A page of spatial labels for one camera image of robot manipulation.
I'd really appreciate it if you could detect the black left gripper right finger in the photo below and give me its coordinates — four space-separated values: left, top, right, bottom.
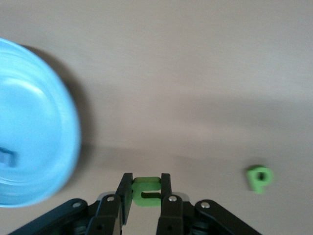
156 173 262 235

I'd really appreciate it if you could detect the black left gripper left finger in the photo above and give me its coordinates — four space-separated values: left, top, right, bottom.
8 173 133 235

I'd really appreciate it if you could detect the green lowercase letter n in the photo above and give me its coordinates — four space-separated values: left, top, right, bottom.
131 176 162 208

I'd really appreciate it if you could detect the green lowercase letter p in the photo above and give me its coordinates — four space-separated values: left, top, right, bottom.
245 164 274 195

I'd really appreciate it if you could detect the blue lowercase letter m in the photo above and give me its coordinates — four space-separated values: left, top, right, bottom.
0 146 18 167

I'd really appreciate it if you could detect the blue plate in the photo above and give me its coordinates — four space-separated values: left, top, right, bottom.
0 37 82 209

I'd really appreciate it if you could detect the brown table cover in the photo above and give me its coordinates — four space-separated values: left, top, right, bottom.
0 0 313 235

